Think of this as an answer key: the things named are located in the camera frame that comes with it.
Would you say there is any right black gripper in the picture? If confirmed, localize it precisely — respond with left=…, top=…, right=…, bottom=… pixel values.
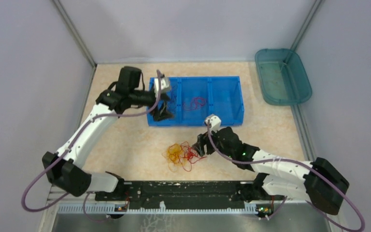
left=192, top=124, right=234, bottom=158

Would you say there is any red wire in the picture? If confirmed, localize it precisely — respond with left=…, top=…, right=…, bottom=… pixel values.
left=179, top=97, right=208, bottom=173

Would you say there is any yellow wire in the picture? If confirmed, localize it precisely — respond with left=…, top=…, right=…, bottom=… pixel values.
left=162, top=143, right=193, bottom=173

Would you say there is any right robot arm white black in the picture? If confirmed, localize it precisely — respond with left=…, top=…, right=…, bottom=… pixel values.
left=192, top=127, right=349, bottom=215

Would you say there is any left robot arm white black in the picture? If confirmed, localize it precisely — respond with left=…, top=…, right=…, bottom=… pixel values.
left=42, top=66, right=174, bottom=200

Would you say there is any blue three-compartment plastic bin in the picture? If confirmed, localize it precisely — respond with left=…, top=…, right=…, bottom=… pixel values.
left=147, top=76, right=244, bottom=127

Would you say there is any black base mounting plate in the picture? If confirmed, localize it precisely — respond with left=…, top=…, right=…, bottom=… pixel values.
left=95, top=180, right=285, bottom=211

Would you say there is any teal translucent plastic tub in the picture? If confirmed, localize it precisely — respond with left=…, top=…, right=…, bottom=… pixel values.
left=255, top=48, right=313, bottom=106

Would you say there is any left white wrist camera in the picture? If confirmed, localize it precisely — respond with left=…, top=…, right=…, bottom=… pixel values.
left=154, top=75, right=172, bottom=96

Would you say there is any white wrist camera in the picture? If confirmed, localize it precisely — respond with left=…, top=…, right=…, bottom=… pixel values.
left=204, top=114, right=221, bottom=132
left=154, top=75, right=172, bottom=96

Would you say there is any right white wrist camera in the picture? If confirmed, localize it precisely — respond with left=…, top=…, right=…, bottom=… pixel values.
left=204, top=114, right=221, bottom=132

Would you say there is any aluminium frame rail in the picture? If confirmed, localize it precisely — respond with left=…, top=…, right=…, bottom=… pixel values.
left=47, top=181, right=337, bottom=203

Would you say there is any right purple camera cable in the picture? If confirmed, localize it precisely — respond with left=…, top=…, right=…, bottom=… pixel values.
left=206, top=123, right=366, bottom=232

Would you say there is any purple camera cable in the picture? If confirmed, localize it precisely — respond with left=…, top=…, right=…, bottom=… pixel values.
left=206, top=123, right=366, bottom=232
left=21, top=70, right=164, bottom=223

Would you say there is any white cable duct strip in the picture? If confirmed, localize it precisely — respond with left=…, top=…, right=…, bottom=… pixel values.
left=57, top=202, right=258, bottom=215

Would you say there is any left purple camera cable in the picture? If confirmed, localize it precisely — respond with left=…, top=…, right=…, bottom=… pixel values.
left=21, top=70, right=164, bottom=223

